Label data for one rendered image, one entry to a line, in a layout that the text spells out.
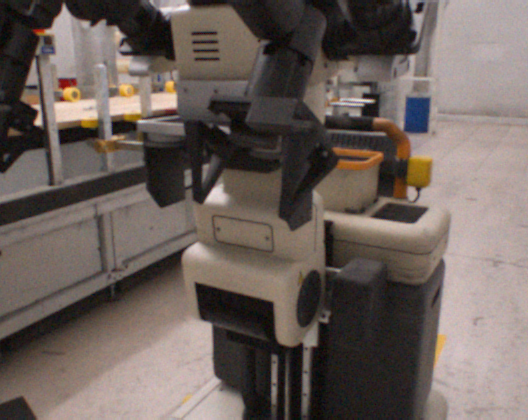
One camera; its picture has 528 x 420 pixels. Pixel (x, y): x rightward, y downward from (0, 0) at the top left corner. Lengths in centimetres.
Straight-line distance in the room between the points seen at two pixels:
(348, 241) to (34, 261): 152
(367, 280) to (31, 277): 164
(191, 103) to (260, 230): 24
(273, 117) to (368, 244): 67
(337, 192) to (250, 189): 29
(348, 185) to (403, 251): 18
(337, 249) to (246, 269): 30
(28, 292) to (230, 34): 169
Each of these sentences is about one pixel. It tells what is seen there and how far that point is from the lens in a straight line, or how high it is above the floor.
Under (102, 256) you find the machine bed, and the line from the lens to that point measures 256.
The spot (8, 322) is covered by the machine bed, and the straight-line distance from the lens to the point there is 227.
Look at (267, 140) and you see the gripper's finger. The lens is 51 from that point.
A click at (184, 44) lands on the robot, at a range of 91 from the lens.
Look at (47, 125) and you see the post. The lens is 196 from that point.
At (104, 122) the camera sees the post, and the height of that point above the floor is 90.
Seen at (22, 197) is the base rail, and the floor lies 70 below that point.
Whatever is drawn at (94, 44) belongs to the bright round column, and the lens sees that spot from 636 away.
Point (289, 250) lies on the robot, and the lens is 87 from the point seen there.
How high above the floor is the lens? 113
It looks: 17 degrees down
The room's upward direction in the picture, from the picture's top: straight up
